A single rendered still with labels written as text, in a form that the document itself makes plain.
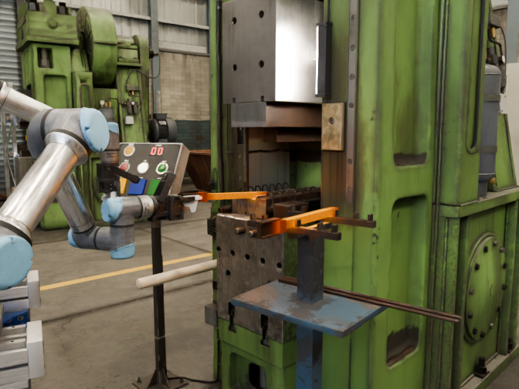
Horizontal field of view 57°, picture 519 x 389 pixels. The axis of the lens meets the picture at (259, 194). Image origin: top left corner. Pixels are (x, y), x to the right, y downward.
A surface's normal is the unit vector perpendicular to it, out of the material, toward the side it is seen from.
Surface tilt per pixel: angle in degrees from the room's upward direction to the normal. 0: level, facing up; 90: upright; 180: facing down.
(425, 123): 90
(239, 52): 90
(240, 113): 90
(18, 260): 95
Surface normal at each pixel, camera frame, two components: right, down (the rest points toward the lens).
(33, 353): 0.44, 0.12
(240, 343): -0.71, 0.10
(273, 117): 0.71, 0.10
